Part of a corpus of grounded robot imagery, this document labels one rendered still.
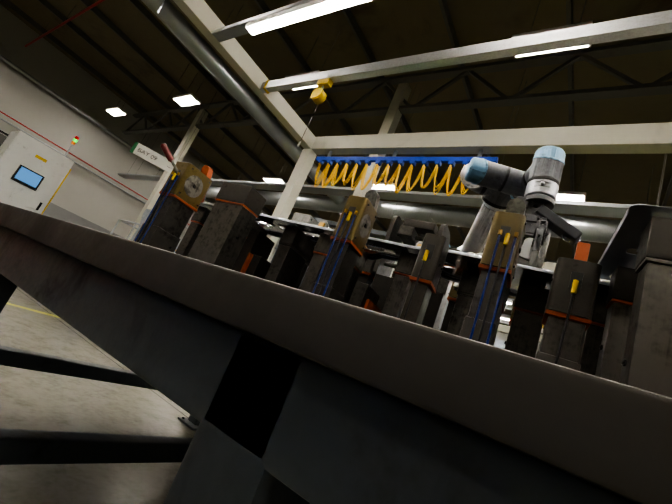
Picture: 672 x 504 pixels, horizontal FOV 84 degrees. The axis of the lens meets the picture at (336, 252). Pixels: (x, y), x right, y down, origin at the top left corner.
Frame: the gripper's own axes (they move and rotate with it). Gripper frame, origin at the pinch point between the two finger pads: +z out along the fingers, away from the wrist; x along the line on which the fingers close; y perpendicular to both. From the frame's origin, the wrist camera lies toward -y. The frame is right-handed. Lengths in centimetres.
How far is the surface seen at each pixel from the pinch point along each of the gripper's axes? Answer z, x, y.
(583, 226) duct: -576, -1069, -85
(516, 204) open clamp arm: -7.9, 18.3, 5.4
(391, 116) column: -626, -674, 432
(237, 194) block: 1, 21, 80
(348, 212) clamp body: 1.9, 22.1, 41.2
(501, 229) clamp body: 2.1, 25.8, 6.2
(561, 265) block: 6.2, 23.4, -4.7
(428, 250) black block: 7.4, 21.2, 19.7
